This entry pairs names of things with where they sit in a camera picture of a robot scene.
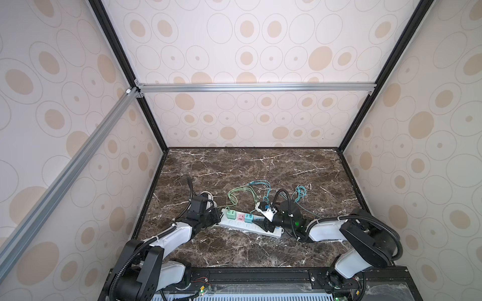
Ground teal plug adapter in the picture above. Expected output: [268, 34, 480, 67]
[244, 213, 254, 223]

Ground teal charging cable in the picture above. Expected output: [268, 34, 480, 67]
[248, 179, 323, 219]

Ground white power strip coloured sockets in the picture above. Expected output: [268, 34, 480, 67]
[218, 208, 284, 238]

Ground light green plug adapter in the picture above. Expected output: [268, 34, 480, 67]
[226, 209, 237, 219]

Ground light green charging cable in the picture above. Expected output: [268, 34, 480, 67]
[221, 184, 261, 211]

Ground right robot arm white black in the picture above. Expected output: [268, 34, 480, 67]
[254, 189, 403, 288]

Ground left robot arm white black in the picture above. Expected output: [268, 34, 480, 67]
[99, 177, 222, 300]

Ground aluminium crossbar back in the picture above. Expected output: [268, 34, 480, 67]
[138, 82, 377, 94]

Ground aluminium crossbar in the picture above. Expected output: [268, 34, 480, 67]
[138, 82, 377, 94]
[1, 87, 138, 281]

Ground aluminium crossbar left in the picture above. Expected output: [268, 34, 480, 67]
[1, 87, 138, 281]

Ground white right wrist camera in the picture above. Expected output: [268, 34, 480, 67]
[255, 201, 277, 222]

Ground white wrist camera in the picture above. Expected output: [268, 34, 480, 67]
[255, 201, 277, 222]
[200, 191, 214, 208]

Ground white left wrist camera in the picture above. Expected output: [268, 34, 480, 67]
[200, 191, 214, 208]

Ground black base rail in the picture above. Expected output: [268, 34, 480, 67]
[98, 266, 424, 301]

